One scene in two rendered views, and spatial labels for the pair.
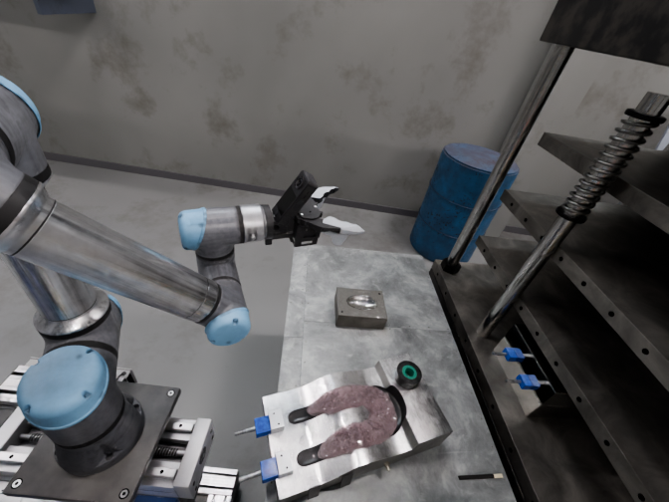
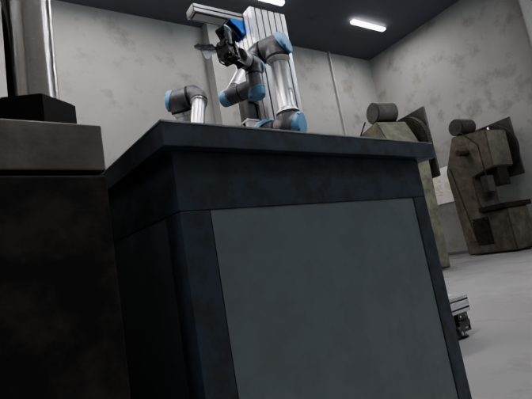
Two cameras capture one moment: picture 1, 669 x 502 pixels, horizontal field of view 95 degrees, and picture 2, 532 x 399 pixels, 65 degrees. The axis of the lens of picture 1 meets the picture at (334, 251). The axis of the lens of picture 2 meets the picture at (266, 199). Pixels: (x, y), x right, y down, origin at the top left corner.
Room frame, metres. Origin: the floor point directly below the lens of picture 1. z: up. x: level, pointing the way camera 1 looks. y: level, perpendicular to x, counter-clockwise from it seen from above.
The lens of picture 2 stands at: (1.91, -0.64, 0.58)
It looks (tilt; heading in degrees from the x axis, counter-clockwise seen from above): 9 degrees up; 150
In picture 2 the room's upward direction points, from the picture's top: 10 degrees counter-clockwise
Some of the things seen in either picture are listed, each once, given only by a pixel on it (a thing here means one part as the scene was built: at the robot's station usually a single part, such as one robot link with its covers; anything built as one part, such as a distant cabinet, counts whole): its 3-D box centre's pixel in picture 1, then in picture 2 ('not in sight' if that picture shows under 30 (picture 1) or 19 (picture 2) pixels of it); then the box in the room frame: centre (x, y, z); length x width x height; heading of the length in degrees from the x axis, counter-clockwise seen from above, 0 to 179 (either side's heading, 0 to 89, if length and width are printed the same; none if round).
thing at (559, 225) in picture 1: (521, 281); not in sight; (0.92, -0.71, 1.10); 0.05 x 0.05 x 1.30
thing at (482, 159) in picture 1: (458, 205); not in sight; (2.69, -1.07, 0.49); 0.66 x 0.66 x 0.99
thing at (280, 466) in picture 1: (265, 471); not in sight; (0.25, 0.06, 0.85); 0.13 x 0.05 x 0.05; 116
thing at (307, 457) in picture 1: (349, 417); not in sight; (0.41, -0.14, 0.88); 0.34 x 0.15 x 0.07; 116
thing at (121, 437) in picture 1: (96, 422); not in sight; (0.21, 0.40, 1.09); 0.15 x 0.15 x 0.10
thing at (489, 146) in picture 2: not in sight; (492, 180); (-3.49, 8.21, 1.54); 1.62 x 1.39 x 3.09; 4
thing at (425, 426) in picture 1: (353, 417); not in sight; (0.43, -0.15, 0.85); 0.50 x 0.26 x 0.11; 116
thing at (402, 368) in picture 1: (407, 375); not in sight; (0.56, -0.31, 0.93); 0.08 x 0.08 x 0.04
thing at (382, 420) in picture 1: (355, 413); not in sight; (0.42, -0.15, 0.90); 0.26 x 0.18 x 0.08; 116
